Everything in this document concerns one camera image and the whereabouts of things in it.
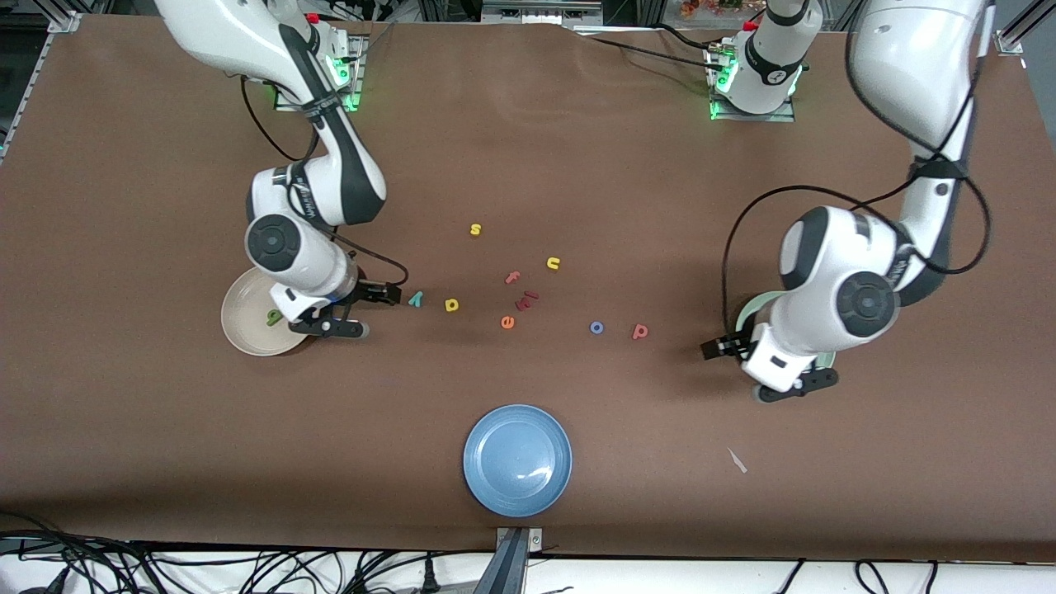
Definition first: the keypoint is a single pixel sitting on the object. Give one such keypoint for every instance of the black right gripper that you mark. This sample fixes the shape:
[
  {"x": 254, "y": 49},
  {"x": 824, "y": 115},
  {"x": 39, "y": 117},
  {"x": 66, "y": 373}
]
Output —
[{"x": 369, "y": 292}]

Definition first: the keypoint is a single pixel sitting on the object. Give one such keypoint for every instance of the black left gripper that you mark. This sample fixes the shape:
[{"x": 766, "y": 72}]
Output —
[{"x": 733, "y": 344}]

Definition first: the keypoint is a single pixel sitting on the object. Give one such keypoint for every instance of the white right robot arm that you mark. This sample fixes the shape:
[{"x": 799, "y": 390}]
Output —
[{"x": 272, "y": 41}]

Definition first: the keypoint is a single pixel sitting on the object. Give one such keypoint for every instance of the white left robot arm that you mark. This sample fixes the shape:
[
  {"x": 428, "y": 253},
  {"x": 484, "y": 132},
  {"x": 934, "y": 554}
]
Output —
[{"x": 907, "y": 66}]

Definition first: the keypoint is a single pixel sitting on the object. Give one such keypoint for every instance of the pale green plate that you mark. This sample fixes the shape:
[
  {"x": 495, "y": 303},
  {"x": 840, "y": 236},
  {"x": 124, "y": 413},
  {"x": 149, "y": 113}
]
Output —
[{"x": 751, "y": 312}]

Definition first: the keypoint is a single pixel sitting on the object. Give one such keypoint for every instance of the white paper scrap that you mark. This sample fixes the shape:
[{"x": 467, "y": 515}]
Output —
[{"x": 737, "y": 460}]

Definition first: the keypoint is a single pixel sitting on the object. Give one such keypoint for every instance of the beige brown plate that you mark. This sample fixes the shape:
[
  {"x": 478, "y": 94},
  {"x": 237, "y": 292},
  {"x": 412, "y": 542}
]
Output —
[{"x": 247, "y": 322}]

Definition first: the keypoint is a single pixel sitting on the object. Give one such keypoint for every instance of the blue plate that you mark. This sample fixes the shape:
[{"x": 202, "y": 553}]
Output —
[{"x": 517, "y": 460}]

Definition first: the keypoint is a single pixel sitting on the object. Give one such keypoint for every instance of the brown table cover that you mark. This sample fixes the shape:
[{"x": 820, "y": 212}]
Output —
[{"x": 577, "y": 165}]

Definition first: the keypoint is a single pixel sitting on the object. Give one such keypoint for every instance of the black power plug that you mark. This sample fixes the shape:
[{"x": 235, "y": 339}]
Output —
[{"x": 429, "y": 576}]

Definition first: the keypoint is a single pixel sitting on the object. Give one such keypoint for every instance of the grey equipment box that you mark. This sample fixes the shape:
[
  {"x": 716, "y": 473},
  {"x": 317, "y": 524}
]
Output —
[{"x": 540, "y": 12}]

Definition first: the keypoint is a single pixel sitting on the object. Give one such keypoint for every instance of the orange decorative flowers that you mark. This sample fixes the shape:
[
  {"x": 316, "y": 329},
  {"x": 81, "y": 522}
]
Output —
[{"x": 709, "y": 7}]

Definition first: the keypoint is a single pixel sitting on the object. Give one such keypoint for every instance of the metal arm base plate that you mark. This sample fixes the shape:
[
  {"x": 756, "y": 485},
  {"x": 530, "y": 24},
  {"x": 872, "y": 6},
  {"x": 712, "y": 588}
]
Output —
[
  {"x": 356, "y": 62},
  {"x": 755, "y": 117}
]

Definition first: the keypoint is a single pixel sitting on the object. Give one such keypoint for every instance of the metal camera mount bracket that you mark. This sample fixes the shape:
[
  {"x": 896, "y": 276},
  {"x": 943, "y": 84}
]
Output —
[{"x": 513, "y": 569}]

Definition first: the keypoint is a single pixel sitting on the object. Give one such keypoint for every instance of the aluminium frame profile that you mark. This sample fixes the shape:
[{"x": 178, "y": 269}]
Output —
[
  {"x": 64, "y": 21},
  {"x": 1011, "y": 37}
]

